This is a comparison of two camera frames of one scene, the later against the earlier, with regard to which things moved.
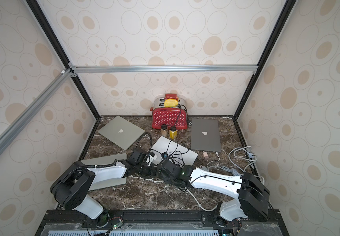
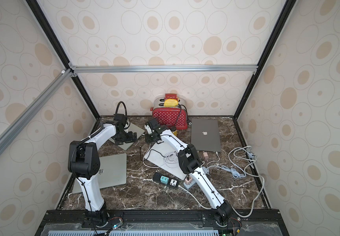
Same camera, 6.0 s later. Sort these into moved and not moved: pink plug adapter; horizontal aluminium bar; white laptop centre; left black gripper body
Moved: left black gripper body
Not moved: horizontal aluminium bar; white laptop centre; pink plug adapter
